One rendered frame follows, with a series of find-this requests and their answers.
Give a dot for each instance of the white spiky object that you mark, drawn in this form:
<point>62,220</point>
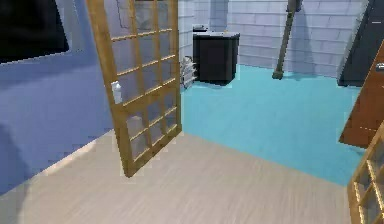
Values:
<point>187,71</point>

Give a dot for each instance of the black cabinet with grey top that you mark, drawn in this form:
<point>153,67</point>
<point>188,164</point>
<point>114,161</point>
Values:
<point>215,56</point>

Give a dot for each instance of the small black object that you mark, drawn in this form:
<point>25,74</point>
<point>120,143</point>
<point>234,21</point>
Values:
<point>200,28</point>

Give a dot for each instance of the brown wooden room door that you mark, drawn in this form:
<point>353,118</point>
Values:
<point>368,106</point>

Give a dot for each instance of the olive floor lamp post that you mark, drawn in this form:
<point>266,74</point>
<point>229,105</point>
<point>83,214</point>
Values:
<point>285,40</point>

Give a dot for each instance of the black framed wall picture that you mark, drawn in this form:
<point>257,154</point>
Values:
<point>26,26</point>

